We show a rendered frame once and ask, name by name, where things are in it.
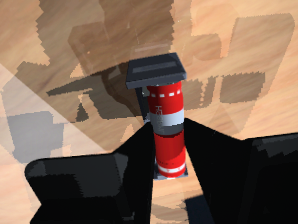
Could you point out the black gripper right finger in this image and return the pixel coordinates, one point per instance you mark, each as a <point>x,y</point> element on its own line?
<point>227,168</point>

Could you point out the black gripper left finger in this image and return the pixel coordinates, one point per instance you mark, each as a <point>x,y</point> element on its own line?
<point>126,174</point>

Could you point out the red and silver battery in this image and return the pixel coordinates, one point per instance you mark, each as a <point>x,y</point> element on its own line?
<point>166,111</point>

